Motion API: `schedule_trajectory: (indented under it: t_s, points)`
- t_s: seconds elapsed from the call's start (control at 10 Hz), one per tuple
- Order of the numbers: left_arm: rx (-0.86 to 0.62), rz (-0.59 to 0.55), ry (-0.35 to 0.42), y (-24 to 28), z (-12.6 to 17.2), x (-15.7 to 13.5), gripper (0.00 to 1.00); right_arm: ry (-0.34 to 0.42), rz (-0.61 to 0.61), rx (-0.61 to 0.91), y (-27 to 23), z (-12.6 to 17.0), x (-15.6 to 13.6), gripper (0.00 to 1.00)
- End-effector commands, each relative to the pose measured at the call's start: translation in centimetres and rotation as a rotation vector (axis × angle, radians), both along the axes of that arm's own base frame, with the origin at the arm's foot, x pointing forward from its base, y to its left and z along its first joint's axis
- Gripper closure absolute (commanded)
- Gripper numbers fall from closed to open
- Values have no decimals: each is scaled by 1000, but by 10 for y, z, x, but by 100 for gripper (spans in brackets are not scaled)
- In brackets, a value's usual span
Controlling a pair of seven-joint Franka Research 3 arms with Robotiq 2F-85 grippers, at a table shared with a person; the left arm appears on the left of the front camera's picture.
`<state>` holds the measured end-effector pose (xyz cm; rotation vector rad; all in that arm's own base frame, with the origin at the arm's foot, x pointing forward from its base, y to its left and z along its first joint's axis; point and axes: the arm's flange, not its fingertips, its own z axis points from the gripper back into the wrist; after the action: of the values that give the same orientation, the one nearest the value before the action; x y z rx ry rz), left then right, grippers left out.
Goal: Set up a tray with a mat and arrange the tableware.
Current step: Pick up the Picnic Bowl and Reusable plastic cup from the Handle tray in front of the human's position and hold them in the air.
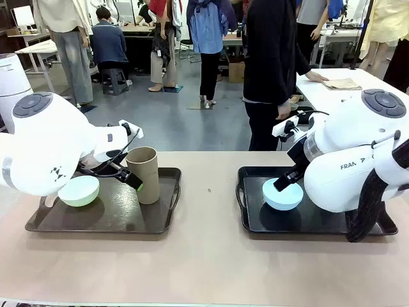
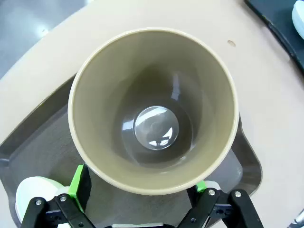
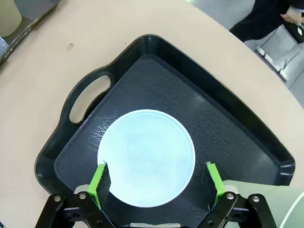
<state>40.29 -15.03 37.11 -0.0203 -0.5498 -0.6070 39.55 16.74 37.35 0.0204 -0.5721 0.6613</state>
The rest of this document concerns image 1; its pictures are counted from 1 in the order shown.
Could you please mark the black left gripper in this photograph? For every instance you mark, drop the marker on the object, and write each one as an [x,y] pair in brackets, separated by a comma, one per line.
[120,172]

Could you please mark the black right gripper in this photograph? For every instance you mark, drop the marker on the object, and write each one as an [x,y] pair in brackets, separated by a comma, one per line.
[300,156]

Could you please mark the light blue bowl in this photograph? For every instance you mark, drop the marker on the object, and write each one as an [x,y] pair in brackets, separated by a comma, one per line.
[284,199]

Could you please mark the beige cloth mat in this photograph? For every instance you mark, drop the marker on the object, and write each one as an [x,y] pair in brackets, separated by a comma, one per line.
[342,83]

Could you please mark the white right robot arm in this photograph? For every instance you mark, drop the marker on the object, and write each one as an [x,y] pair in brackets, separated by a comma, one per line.
[351,128]

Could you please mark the person's right forearm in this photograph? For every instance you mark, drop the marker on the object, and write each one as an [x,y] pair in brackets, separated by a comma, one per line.
[284,89]

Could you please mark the person's left forearm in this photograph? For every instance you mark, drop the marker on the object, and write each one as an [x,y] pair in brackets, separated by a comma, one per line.
[300,62]

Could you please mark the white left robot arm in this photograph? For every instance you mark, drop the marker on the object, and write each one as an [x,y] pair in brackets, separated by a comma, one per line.
[48,144]

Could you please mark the brown plastic tray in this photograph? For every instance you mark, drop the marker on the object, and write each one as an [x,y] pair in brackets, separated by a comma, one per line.
[115,211]

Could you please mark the black plastic tray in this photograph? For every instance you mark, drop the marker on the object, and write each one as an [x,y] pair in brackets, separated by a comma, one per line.
[287,224]

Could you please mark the person's right hand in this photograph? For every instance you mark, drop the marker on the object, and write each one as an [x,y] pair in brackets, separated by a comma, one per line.
[283,112]

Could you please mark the person's left hand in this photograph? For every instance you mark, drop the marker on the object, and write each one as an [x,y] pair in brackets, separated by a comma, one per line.
[317,76]

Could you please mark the tall brown cup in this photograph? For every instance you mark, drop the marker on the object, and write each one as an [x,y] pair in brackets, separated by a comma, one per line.
[147,179]

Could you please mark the light green bowl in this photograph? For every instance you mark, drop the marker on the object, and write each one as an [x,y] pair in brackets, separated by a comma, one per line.
[81,192]

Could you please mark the large white table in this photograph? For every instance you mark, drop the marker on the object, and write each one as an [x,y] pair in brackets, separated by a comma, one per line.
[335,96]

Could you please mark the grey plastic stool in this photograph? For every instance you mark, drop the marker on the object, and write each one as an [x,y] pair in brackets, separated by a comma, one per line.
[114,81]

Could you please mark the cardboard box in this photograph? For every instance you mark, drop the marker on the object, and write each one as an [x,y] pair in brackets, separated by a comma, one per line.
[236,73]

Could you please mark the person in black clothes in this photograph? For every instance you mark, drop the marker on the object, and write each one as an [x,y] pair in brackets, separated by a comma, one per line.
[271,48]

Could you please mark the seated person in blue jacket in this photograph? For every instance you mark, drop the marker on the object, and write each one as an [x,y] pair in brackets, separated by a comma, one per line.
[108,44]

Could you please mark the person in beige top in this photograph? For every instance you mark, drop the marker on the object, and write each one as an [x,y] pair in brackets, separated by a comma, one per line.
[70,57]

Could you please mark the black chair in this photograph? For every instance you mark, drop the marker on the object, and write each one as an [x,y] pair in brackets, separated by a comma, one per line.
[187,49]

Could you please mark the white air purifier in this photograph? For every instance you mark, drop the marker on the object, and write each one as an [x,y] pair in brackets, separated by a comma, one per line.
[14,86]

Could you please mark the person in blue shirt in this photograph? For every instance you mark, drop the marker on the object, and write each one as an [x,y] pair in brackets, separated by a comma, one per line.
[207,38]

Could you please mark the person in dark clothes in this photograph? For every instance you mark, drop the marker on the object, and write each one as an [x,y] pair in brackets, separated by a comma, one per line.
[399,67]

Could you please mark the person in grey shirt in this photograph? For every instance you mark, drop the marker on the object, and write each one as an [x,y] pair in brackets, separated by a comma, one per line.
[311,19]

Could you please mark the light wooden table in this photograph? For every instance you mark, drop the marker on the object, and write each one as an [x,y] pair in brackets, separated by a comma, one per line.
[38,49]

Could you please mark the black tripod stand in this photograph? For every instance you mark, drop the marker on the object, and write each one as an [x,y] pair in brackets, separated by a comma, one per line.
[362,35]

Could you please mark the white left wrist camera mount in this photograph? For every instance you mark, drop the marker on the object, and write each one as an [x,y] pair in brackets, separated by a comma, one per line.
[132,129]

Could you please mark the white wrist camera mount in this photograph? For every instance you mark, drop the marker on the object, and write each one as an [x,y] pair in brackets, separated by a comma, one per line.
[284,126]
[132,129]

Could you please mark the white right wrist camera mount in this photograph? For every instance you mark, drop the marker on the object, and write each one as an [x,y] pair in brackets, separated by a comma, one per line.
[284,126]

